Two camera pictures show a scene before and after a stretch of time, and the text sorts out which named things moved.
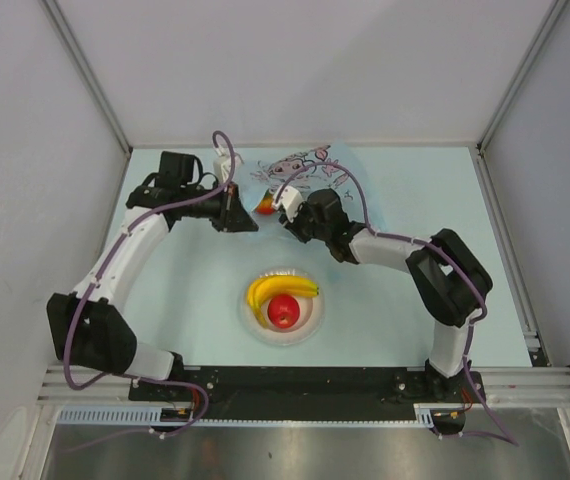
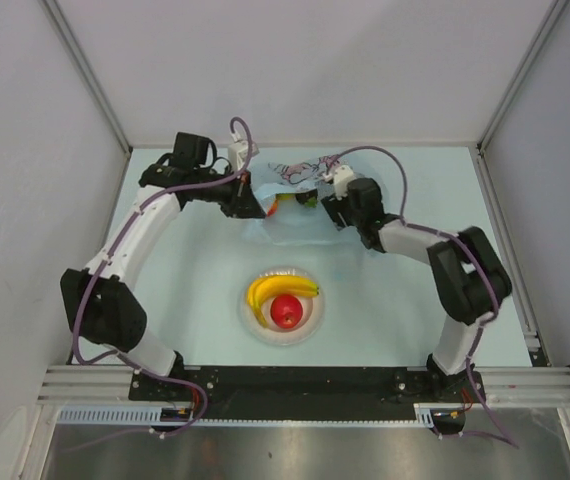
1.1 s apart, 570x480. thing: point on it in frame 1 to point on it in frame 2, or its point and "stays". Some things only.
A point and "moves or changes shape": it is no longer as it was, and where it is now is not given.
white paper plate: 310,316 stays
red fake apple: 283,311 stays
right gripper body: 304,225 to 349,216
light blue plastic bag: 331,166 moves or changes shape
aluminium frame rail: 521,386 stays
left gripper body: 222,222 to 232,205
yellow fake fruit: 264,287 stays
